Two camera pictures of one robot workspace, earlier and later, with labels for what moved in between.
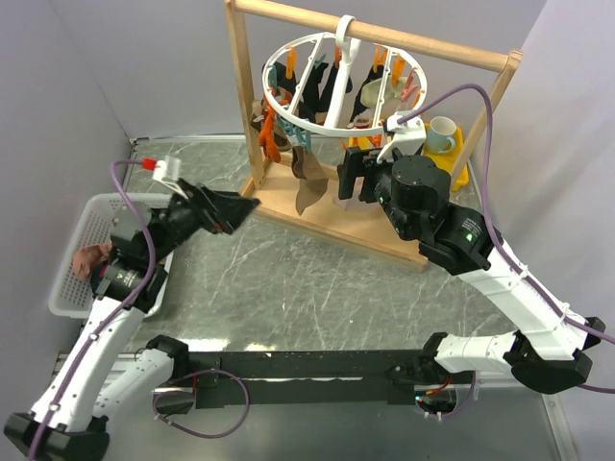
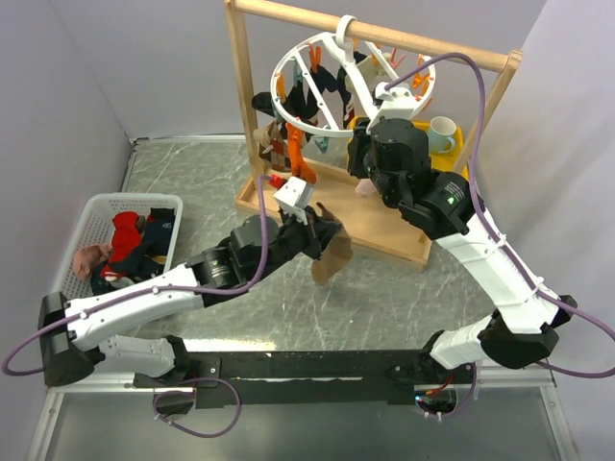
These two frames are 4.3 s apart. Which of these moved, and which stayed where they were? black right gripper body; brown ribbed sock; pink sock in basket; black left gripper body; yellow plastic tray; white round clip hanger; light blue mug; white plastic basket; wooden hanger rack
Moved: brown ribbed sock; white round clip hanger; black left gripper body; black right gripper body
Stayed: pink sock in basket; yellow plastic tray; wooden hanger rack; light blue mug; white plastic basket
